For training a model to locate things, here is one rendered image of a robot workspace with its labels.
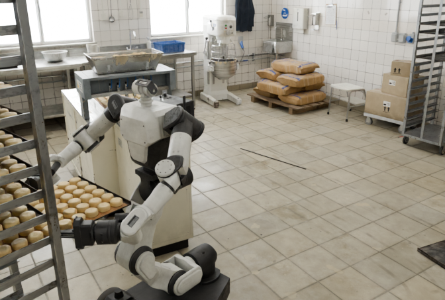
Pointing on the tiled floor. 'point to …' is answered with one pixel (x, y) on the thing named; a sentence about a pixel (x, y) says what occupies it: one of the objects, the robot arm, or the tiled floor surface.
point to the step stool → (348, 96)
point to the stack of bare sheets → (434, 252)
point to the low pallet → (289, 103)
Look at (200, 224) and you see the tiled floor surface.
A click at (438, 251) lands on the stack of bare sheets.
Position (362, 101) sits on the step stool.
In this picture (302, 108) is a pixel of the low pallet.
